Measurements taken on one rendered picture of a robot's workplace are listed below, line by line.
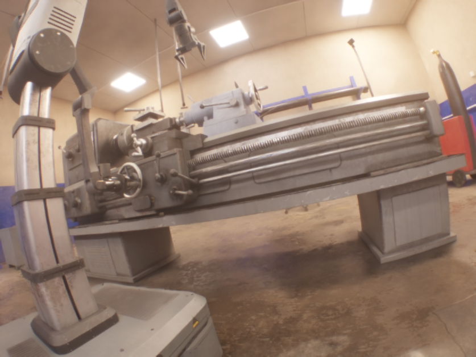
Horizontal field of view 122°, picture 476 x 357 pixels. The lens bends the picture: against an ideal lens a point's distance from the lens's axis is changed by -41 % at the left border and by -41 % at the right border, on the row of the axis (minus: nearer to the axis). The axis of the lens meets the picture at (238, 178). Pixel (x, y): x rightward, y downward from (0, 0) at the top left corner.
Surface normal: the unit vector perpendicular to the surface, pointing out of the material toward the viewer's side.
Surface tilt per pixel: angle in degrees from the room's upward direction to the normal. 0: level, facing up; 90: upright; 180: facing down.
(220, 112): 66
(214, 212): 90
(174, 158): 90
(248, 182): 90
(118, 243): 90
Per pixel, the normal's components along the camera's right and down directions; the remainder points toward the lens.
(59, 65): 0.93, -0.20
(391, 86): -0.31, 0.03
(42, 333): -0.36, -0.67
